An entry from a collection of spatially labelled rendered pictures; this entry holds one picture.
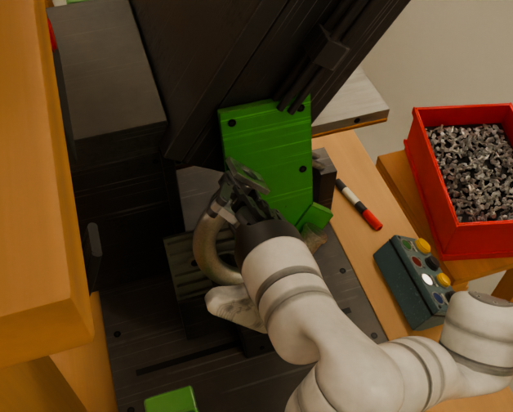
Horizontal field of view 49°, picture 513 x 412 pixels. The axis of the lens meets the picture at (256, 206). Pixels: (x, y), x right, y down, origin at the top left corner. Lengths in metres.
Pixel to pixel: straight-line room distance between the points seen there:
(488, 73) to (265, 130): 2.36
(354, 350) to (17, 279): 0.29
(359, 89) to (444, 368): 0.50
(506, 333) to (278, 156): 0.34
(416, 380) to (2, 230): 0.38
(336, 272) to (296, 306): 0.48
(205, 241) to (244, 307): 0.16
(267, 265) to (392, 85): 2.28
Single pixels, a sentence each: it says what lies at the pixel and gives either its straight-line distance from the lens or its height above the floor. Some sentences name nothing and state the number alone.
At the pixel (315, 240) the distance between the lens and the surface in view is 0.77.
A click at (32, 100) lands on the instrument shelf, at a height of 1.54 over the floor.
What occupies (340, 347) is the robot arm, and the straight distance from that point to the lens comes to 0.45.
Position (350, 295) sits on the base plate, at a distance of 0.95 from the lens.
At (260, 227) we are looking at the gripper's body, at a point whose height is 1.26.
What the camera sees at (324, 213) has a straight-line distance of 0.80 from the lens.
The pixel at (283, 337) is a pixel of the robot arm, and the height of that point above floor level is 1.27.
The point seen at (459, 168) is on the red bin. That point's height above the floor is 0.89.
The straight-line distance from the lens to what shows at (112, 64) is 0.81.
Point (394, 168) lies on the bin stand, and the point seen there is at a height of 0.80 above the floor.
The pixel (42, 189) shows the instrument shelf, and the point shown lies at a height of 1.54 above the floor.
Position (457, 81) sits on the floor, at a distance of 2.89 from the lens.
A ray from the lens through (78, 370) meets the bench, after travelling 0.95.
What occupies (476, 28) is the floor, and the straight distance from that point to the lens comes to 3.27.
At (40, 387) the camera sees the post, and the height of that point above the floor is 1.13.
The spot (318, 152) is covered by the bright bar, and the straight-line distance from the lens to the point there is 0.99.
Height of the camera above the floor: 1.72
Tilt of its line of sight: 52 degrees down
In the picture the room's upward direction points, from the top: straight up
